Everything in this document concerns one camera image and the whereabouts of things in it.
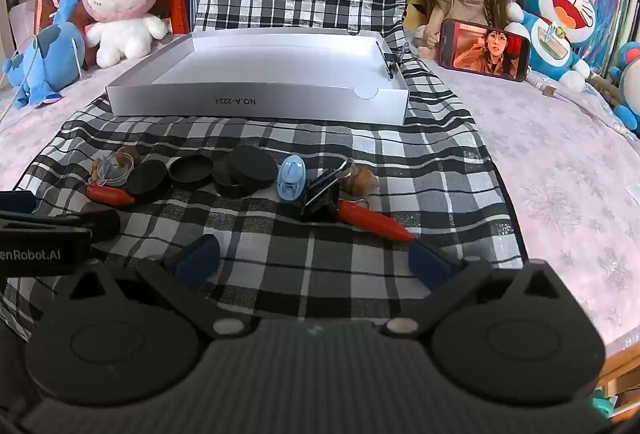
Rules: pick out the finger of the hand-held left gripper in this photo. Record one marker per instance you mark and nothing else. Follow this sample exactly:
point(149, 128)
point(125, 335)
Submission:
point(95, 221)
point(15, 201)

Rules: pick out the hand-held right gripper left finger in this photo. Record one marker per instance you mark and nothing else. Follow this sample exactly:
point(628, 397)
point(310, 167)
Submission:
point(197, 259)

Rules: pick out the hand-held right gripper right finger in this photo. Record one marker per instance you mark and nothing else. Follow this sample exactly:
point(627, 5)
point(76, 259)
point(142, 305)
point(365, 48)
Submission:
point(430, 264)

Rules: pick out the red cone-shaped cap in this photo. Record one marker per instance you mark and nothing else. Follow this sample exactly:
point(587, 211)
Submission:
point(112, 196)

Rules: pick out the clear plastic dish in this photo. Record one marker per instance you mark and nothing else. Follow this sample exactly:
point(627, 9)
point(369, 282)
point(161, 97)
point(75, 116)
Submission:
point(112, 172)

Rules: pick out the black round disc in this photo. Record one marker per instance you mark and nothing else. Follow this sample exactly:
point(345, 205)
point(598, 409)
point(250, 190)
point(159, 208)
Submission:
point(252, 167)
point(147, 181)
point(225, 184)

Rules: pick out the brown walnut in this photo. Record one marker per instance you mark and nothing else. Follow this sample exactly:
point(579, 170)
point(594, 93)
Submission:
point(360, 181)
point(129, 155)

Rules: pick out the long red clip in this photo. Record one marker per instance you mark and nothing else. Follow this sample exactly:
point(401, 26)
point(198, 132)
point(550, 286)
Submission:
point(370, 216)

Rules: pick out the black round lid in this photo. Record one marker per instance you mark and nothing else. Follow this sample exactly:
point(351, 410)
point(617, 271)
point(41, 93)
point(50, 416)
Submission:
point(190, 172)

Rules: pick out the small blue toy car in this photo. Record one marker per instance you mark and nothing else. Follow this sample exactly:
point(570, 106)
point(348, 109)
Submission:
point(292, 179)

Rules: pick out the black binder clip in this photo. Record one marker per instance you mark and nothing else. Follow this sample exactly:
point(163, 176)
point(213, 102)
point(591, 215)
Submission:
point(320, 201)
point(392, 67)

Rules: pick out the white cardboard box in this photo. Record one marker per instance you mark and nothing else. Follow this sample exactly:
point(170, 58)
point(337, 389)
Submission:
point(280, 59)

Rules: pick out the black white plaid cloth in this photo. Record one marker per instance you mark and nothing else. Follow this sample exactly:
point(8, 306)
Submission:
point(310, 274)

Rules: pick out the blue plush toy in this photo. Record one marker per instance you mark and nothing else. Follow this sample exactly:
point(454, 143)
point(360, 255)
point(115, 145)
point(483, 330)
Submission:
point(50, 49)

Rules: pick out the smartphone in red case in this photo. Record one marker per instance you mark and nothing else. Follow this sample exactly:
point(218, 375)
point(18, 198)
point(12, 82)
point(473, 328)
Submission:
point(485, 49)

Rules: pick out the round blue white plush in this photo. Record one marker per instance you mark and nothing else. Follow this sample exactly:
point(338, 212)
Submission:
point(630, 64)

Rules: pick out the wooden frame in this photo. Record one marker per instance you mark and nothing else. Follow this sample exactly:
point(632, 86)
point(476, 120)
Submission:
point(620, 369)

